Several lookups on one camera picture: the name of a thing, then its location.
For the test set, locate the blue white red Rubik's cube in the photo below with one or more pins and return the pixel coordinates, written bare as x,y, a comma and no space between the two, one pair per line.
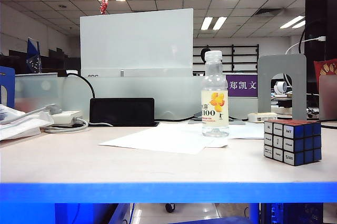
302,142

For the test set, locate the white paper sheet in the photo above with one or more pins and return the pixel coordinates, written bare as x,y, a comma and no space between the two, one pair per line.
245,130
158,140

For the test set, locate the clear plastic drink bottle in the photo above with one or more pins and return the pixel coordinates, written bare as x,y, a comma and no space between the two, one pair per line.
214,84

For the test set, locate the black rectangular box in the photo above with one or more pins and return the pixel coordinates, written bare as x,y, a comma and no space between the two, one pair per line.
121,111

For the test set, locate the black chair headrest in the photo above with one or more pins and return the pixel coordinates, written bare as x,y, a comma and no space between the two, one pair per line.
203,53

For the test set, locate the white translucent board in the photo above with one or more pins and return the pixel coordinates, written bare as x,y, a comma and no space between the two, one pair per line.
137,42

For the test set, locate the purple name sign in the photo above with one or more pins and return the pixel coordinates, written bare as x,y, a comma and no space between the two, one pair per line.
242,85

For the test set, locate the small white charger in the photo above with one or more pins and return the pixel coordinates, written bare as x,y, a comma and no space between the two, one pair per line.
260,116

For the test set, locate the white power adapter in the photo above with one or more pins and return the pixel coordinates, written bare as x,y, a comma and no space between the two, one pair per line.
65,116

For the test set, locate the black caster wheel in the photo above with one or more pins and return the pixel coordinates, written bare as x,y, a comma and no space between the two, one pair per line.
169,207

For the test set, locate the small white desk fan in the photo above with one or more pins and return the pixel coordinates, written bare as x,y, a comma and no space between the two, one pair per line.
280,87

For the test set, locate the red hanging ornament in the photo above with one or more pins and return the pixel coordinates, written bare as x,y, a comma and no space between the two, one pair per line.
103,5

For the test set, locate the frosted glass desk partition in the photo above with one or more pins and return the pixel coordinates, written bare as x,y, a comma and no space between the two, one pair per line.
39,90

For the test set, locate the grey metal bookend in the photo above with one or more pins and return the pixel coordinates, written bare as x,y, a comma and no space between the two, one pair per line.
300,90

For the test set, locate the blue flag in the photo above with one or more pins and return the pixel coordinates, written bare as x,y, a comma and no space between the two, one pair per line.
33,55

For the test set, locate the clear plastic document bag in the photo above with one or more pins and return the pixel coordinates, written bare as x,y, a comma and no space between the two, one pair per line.
21,128

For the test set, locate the pink translucent panel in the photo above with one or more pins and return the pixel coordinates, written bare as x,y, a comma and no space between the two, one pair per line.
327,97

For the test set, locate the blue metal bookend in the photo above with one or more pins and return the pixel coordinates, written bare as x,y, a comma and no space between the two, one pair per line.
10,76

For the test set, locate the red patterned cushion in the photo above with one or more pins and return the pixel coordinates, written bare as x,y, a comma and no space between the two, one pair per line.
327,67

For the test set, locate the black monitor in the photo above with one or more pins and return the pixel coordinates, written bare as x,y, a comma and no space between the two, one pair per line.
318,11

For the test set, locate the black wall shelf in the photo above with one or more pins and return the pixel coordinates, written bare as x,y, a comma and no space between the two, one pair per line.
232,61

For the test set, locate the blue metal table frame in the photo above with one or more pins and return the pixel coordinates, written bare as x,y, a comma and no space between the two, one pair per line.
168,192

